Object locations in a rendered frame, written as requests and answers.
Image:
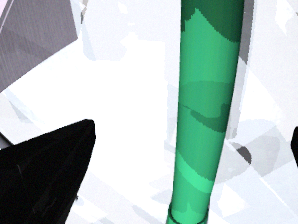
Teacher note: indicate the green cup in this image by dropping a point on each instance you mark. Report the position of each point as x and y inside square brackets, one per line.
[171, 221]

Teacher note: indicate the grey rod with white end cap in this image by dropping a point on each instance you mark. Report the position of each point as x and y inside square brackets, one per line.
[5, 144]

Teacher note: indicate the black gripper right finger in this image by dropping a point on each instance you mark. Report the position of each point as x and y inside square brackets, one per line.
[294, 144]

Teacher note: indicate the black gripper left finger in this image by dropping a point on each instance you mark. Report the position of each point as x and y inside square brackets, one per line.
[40, 178]

